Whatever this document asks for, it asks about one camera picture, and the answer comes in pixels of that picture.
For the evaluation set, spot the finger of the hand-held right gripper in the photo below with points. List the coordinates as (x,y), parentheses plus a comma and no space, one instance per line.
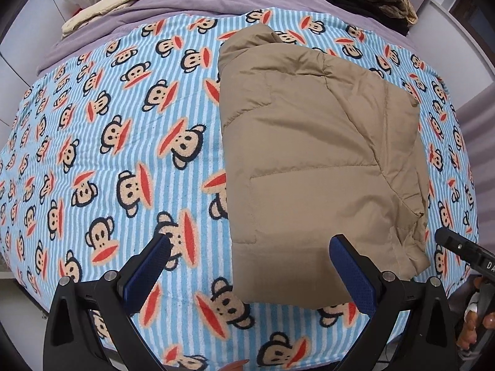
(448,239)

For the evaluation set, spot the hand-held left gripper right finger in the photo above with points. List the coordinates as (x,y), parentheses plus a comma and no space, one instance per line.
(352,274)

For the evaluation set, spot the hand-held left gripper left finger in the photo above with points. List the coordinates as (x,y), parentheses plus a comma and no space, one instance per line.
(149,266)

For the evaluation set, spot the beige padded jacket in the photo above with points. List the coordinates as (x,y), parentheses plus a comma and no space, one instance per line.
(309,143)

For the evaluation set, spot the person's right hand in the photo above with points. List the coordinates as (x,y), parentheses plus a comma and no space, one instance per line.
(473,317)

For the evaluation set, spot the blue striped monkey print blanket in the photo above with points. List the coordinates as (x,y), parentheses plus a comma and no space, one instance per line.
(116,143)

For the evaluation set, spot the cream cloth garment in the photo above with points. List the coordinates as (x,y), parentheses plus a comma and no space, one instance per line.
(104,7)

